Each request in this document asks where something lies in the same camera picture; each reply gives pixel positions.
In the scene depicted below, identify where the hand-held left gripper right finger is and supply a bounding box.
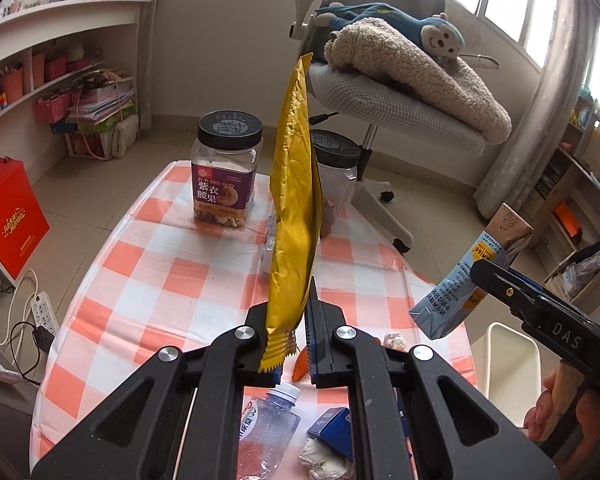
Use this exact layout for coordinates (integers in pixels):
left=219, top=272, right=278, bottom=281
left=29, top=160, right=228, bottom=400
left=304, top=276, right=557, bottom=480

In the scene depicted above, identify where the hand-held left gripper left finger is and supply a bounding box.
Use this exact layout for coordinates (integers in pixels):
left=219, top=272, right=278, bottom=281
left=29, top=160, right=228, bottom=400
left=30, top=304, right=282, bottom=480

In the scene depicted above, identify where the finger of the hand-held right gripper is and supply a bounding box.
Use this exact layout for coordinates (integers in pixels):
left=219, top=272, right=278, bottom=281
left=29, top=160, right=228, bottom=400
left=469, top=258, right=547, bottom=330

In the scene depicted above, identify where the blue brown snack packet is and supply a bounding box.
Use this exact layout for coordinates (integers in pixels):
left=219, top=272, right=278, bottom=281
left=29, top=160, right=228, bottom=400
left=409, top=203, right=534, bottom=340

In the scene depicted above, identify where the white trash bin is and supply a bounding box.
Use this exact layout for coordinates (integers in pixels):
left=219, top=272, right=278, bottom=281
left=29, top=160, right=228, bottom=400
left=485, top=322, right=544, bottom=429

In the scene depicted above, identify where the blue cardboard box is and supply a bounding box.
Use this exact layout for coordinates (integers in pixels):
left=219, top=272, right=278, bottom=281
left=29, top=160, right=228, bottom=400
left=307, top=407, right=356, bottom=462

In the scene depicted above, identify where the clear plastic bottle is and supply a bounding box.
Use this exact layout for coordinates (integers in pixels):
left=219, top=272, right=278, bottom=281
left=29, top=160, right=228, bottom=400
left=237, top=382, right=302, bottom=480

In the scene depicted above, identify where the gold foil snack wrapper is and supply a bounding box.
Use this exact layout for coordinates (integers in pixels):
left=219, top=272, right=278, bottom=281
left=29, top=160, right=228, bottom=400
left=257, top=52, right=324, bottom=374

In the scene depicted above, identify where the white tissue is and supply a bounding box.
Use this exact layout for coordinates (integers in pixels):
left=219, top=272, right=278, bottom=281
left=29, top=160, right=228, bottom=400
left=299, top=437, right=356, bottom=480

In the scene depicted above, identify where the person's right hand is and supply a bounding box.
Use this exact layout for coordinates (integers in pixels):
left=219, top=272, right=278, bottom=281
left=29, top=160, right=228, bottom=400
left=524, top=359, right=600, bottom=461

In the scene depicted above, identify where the clear plastic wrapper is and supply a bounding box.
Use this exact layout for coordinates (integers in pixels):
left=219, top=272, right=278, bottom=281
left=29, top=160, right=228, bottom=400
left=261, top=212, right=281, bottom=277

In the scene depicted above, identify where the wooden shelving unit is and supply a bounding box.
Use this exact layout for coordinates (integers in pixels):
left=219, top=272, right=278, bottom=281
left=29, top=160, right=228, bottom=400
left=525, top=92, right=600, bottom=311

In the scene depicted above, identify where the purple label nut jar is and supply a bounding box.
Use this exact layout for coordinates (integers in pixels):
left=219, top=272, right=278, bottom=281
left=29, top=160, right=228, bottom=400
left=190, top=111, right=265, bottom=231

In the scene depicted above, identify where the clear jar with black lid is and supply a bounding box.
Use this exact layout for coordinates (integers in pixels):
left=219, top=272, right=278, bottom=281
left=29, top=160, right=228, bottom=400
left=310, top=130, right=362, bottom=239

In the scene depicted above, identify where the grey curtain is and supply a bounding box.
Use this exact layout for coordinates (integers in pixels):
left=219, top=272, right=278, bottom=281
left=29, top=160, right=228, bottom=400
left=472, top=0, right=600, bottom=222

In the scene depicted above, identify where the white power strip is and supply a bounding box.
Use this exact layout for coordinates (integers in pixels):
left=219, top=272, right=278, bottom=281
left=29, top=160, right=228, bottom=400
left=30, top=290, right=60, bottom=337

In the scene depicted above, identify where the grey office chair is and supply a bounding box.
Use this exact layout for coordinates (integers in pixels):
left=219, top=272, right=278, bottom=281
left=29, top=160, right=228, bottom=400
left=287, top=0, right=502, bottom=255

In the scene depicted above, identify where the beige fleece blanket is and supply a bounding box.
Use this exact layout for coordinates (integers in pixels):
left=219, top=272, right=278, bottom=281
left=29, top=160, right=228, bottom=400
left=325, top=17, right=512, bottom=147

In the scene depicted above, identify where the white fluffy bag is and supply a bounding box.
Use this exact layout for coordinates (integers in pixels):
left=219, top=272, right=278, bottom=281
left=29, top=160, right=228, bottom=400
left=112, top=114, right=140, bottom=159

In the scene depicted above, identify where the blue monkey plush toy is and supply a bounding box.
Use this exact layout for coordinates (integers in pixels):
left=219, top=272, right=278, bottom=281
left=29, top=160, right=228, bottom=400
left=313, top=1, right=465, bottom=59

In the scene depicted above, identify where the stack of papers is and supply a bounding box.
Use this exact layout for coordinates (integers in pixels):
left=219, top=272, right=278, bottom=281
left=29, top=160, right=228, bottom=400
left=67, top=70, right=139, bottom=134

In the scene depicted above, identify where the red gift box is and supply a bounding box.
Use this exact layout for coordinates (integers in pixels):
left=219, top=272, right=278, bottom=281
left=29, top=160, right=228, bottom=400
left=0, top=156, right=51, bottom=281

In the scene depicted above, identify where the pink storage basket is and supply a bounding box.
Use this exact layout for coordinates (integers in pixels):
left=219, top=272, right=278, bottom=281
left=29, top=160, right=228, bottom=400
left=33, top=93, right=77, bottom=124
left=44, top=55, right=69, bottom=81

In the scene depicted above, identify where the pink pen cup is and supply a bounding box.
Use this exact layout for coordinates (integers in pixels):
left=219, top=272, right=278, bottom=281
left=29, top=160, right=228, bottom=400
left=0, top=68, right=25, bottom=104

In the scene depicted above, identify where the white bookshelf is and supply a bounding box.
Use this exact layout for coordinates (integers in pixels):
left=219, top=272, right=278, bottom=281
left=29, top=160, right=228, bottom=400
left=0, top=0, right=154, bottom=281

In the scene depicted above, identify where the black power adapter cable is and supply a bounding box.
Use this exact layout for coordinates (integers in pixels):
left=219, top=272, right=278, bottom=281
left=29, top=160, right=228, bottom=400
left=9, top=322, right=57, bottom=387

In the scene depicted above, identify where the white cable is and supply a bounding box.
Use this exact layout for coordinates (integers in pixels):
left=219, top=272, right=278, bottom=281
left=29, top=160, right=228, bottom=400
left=0, top=268, right=39, bottom=347

